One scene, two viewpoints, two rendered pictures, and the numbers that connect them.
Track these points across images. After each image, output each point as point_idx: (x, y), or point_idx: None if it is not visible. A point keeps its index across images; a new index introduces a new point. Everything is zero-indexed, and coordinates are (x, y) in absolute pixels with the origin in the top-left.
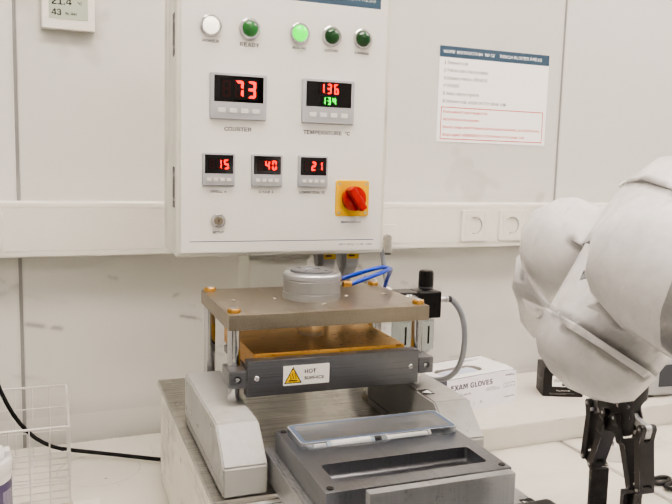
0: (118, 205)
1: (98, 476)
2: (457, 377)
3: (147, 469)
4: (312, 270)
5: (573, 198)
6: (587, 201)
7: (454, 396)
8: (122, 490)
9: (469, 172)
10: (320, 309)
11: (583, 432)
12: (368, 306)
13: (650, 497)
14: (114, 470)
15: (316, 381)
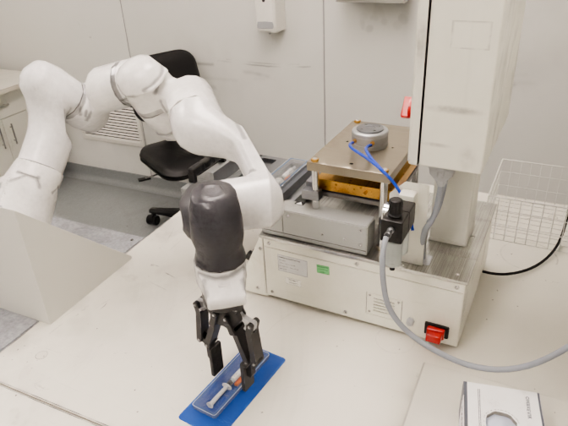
0: None
1: (516, 252)
2: (472, 414)
3: (514, 269)
4: (364, 126)
5: (188, 75)
6: (182, 77)
7: (284, 206)
8: (488, 253)
9: None
10: (337, 137)
11: (260, 341)
12: (327, 148)
13: None
14: (521, 259)
15: None
